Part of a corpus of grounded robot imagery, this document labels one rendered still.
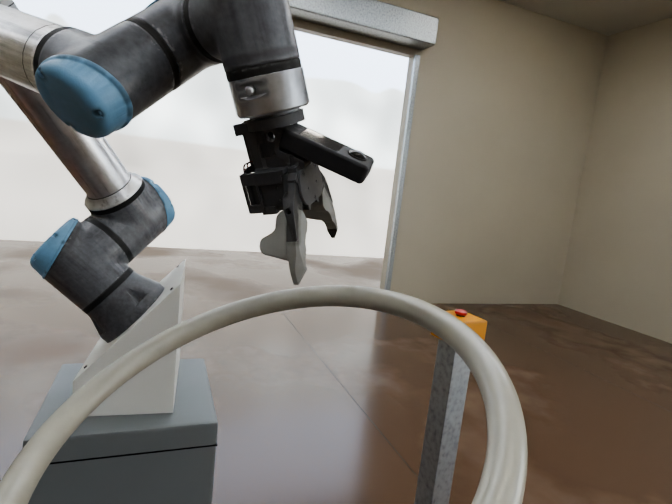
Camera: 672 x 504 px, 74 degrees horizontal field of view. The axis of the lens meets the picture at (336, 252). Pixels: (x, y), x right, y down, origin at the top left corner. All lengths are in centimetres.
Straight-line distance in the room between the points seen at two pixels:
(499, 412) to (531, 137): 664
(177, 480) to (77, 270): 55
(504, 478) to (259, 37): 46
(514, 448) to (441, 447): 120
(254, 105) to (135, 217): 74
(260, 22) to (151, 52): 13
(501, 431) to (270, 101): 40
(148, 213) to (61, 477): 62
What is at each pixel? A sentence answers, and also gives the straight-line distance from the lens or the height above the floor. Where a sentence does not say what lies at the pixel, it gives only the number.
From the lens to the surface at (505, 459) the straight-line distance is 38.
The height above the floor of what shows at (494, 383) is 128.
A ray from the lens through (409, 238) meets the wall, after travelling 588.
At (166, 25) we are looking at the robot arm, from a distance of 61.
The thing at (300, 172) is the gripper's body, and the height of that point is 145.
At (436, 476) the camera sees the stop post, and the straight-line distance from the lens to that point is 163.
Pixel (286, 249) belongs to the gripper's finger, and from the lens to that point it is 55.
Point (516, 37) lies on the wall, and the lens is 692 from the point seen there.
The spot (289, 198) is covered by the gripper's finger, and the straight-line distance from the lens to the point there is 54.
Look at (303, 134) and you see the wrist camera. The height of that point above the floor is 150.
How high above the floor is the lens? 144
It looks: 8 degrees down
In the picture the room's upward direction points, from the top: 6 degrees clockwise
